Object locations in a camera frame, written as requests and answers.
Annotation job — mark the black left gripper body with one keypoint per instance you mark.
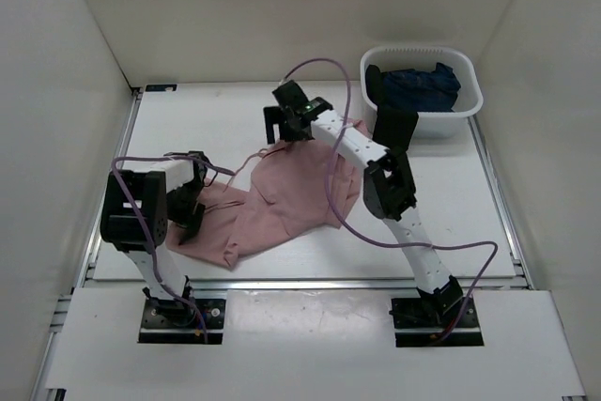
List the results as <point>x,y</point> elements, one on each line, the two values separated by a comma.
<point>181,202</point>

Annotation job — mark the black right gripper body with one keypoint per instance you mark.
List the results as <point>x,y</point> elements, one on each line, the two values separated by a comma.
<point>287,115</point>

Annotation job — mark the aluminium table frame rail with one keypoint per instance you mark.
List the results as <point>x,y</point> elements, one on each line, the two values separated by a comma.
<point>310,320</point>

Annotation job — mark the dark blue garment in basin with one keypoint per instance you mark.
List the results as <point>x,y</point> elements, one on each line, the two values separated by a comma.
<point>434,91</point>

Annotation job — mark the black garment over basin edge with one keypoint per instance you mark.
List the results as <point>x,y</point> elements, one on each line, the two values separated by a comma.
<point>394,127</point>

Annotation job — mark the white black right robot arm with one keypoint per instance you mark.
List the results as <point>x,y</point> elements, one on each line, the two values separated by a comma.
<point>388,190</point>

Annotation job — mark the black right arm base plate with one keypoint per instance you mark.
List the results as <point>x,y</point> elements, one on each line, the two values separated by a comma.
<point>415,327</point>

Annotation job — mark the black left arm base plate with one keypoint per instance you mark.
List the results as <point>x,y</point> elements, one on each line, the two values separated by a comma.
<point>172,323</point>

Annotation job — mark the pink trousers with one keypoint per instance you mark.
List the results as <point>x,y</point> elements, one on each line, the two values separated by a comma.
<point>286,199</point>

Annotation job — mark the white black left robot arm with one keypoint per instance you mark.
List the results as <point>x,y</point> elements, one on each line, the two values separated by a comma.
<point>139,207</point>

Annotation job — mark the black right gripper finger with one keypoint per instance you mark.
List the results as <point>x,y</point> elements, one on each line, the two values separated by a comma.
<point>274,120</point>
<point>293,132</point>

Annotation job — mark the white plastic basin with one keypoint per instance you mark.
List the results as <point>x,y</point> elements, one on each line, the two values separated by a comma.
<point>421,57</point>

